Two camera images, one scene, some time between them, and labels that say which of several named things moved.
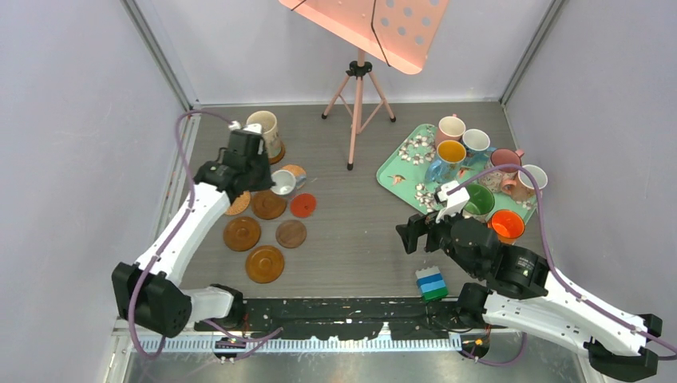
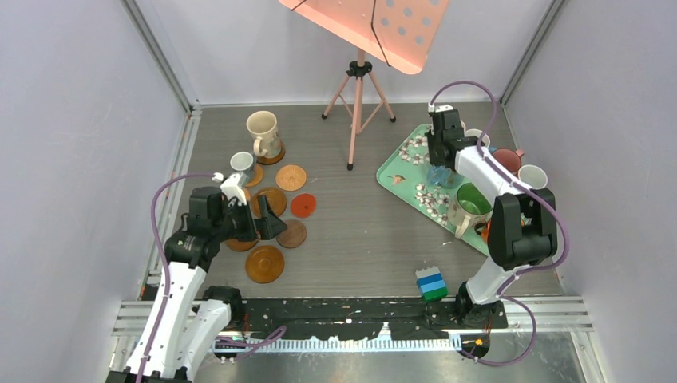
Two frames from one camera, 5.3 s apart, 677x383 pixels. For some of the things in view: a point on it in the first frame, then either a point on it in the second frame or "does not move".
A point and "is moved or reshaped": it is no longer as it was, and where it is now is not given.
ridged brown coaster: x=265 y=264 does not move
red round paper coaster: x=303 y=205 does not move
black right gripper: x=416 y=225 → x=433 y=158
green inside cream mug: x=480 y=203 does not move
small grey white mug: x=286 y=182 is moved or reshaped
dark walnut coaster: x=290 y=234 does not move
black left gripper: x=266 y=183 → x=268 y=226
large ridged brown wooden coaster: x=268 y=205 does not move
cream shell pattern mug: x=270 y=130 does not move
